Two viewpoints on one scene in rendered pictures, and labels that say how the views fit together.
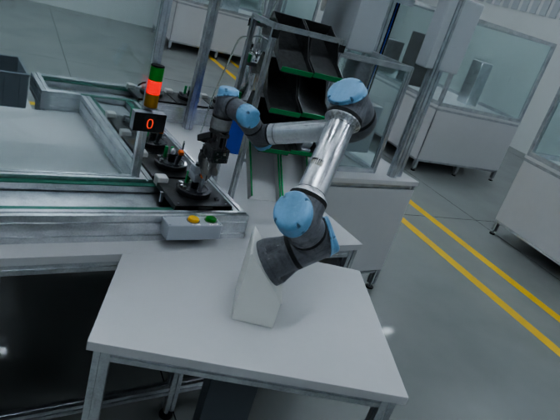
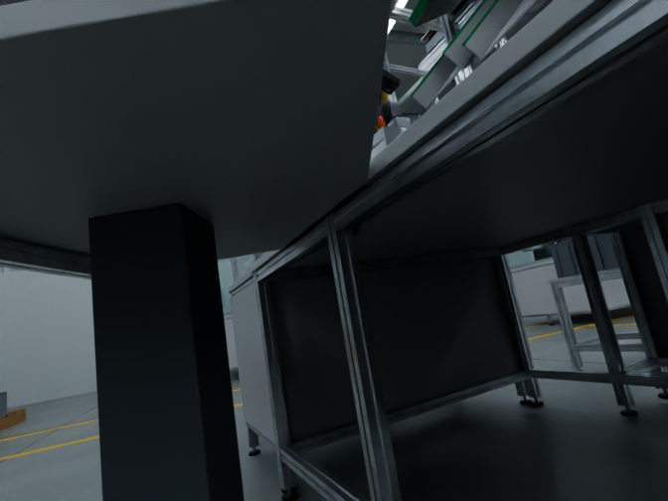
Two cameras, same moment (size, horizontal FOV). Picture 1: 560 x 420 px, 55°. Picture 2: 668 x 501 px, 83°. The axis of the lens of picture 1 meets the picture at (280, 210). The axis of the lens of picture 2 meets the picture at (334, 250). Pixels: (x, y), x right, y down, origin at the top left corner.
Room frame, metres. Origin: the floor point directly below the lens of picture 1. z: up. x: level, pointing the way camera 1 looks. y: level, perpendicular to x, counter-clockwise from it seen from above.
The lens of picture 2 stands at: (1.92, -0.62, 0.60)
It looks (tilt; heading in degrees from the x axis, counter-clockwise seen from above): 10 degrees up; 101
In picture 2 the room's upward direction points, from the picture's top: 10 degrees counter-clockwise
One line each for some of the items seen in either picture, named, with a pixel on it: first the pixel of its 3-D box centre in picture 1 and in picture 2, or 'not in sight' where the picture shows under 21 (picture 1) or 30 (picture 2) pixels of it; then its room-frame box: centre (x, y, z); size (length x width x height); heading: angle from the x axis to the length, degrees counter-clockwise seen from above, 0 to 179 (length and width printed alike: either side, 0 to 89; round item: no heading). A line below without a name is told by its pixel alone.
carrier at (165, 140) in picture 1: (153, 134); not in sight; (2.35, 0.66, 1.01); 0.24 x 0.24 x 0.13; 38
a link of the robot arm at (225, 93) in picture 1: (226, 102); not in sight; (1.88, 0.29, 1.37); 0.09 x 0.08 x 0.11; 49
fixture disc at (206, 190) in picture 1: (192, 189); not in sight; (1.96, 0.35, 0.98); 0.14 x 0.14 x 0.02
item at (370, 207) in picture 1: (306, 214); not in sight; (3.40, -0.18, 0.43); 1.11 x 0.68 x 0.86; 128
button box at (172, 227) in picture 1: (191, 227); not in sight; (1.74, 0.29, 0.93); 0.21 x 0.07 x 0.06; 128
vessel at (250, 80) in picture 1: (252, 71); not in sight; (2.96, 0.37, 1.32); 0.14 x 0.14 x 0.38
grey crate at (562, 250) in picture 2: not in sight; (617, 250); (3.19, 2.10, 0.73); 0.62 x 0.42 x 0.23; 128
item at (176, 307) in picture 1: (252, 302); (182, 210); (1.53, 0.00, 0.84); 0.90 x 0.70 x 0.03; 101
